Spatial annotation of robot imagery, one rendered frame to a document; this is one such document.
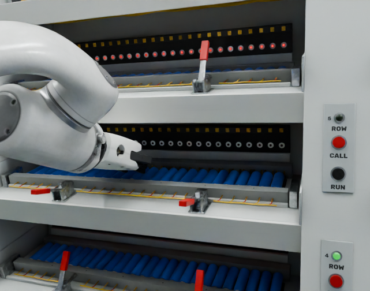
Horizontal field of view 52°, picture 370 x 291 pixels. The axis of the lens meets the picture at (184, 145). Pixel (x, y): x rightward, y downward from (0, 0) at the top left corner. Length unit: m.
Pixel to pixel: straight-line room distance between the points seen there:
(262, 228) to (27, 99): 0.36
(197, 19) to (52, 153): 0.48
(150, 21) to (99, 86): 0.45
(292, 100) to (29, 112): 0.35
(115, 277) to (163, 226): 0.18
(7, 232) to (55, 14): 0.47
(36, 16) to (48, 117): 0.37
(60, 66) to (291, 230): 0.38
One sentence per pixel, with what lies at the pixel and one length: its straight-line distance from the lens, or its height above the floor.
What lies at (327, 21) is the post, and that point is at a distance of 0.59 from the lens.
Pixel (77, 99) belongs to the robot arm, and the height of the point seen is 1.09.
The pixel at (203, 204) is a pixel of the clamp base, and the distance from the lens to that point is 0.61.
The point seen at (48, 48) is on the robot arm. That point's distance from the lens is 0.43.
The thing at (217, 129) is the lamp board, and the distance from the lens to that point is 0.74.
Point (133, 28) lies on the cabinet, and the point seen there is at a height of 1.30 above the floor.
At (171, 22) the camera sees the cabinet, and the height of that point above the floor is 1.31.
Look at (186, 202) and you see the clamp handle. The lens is 0.54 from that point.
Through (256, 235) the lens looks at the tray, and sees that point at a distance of 0.59.
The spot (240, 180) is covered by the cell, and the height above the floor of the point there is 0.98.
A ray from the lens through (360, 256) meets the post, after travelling 0.58.
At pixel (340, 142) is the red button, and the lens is 0.56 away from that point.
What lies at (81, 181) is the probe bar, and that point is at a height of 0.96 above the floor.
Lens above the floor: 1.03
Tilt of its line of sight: level
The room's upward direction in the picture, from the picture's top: 1 degrees clockwise
